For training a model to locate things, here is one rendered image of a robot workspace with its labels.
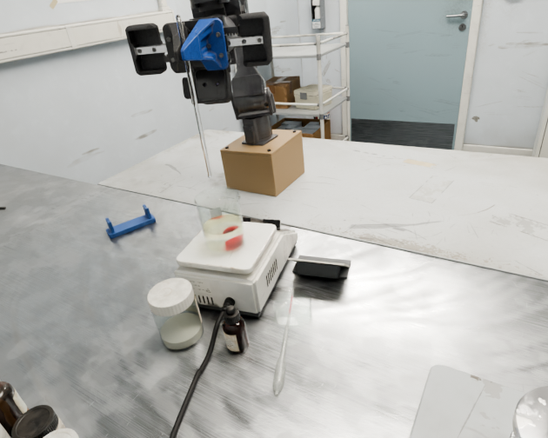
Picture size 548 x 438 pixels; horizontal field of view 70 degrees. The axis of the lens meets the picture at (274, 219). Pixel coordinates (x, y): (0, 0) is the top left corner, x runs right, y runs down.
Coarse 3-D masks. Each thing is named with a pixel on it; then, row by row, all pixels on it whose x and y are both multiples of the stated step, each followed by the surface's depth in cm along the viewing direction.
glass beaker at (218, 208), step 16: (208, 192) 57; (224, 192) 57; (208, 208) 52; (224, 208) 52; (240, 208) 55; (208, 224) 53; (224, 224) 53; (240, 224) 55; (208, 240) 55; (224, 240) 54; (240, 240) 56
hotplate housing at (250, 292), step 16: (272, 240) 61; (288, 240) 66; (272, 256) 59; (288, 256) 66; (176, 272) 57; (192, 272) 56; (208, 272) 56; (224, 272) 55; (256, 272) 54; (272, 272) 59; (192, 288) 57; (208, 288) 56; (224, 288) 55; (240, 288) 54; (256, 288) 53; (272, 288) 60; (208, 304) 58; (224, 304) 55; (240, 304) 56; (256, 304) 55
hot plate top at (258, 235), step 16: (256, 224) 62; (272, 224) 62; (192, 240) 60; (256, 240) 58; (192, 256) 56; (208, 256) 56; (224, 256) 55; (240, 256) 55; (256, 256) 55; (240, 272) 53
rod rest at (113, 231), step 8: (144, 208) 85; (144, 216) 86; (152, 216) 85; (120, 224) 84; (128, 224) 83; (136, 224) 83; (144, 224) 84; (112, 232) 81; (120, 232) 81; (128, 232) 82
